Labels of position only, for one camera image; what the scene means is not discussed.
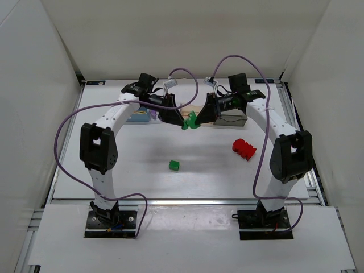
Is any green square lego block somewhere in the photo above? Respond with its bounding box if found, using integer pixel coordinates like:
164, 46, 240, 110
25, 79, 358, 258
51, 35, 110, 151
182, 120, 189, 130

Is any small green lego block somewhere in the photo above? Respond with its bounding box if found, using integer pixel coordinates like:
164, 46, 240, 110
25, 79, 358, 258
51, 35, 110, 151
168, 160, 180, 171

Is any red lego block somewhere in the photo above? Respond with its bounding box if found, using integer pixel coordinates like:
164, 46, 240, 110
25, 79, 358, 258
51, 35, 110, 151
232, 138, 257, 161

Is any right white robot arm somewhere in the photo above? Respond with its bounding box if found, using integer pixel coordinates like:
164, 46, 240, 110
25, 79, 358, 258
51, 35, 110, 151
195, 73, 313, 213

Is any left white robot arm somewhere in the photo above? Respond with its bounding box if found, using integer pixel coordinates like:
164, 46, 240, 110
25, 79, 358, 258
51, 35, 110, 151
80, 73, 184, 221

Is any orange container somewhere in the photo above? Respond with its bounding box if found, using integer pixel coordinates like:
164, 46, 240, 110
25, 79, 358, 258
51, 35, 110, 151
179, 105, 204, 120

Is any clear container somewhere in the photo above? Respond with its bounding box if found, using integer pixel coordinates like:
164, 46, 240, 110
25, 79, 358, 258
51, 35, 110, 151
148, 110, 161, 123

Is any grey container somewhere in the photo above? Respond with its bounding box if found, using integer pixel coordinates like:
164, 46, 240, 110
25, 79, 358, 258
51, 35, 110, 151
213, 114, 247, 127

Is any blue container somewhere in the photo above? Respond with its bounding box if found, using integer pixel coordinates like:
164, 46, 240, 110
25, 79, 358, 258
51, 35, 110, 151
127, 106, 150, 123

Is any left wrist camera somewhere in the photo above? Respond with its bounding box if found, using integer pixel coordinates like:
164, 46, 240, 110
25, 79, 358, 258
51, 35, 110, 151
163, 78, 177, 90

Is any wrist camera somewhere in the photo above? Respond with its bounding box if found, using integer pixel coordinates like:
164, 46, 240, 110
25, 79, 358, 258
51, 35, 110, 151
163, 78, 177, 90
203, 77, 218, 88

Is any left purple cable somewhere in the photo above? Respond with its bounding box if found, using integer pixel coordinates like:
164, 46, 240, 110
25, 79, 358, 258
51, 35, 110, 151
53, 67, 199, 238

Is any purple cable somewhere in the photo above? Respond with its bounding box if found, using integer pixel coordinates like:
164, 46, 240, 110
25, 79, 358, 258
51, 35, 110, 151
53, 67, 199, 238
212, 54, 304, 234

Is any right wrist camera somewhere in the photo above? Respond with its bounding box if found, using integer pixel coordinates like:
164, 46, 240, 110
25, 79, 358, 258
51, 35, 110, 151
203, 77, 218, 88

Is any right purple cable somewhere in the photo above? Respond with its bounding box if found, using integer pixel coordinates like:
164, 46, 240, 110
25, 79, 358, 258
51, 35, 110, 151
212, 54, 304, 234

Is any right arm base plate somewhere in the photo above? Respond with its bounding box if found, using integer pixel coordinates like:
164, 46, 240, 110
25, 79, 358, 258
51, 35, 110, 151
231, 208, 293, 241

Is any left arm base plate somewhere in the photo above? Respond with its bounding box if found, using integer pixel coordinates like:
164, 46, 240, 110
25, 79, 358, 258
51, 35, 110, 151
84, 206, 139, 239

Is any aluminium table rail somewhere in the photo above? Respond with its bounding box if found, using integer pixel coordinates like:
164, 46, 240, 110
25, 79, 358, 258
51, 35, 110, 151
51, 198, 258, 206

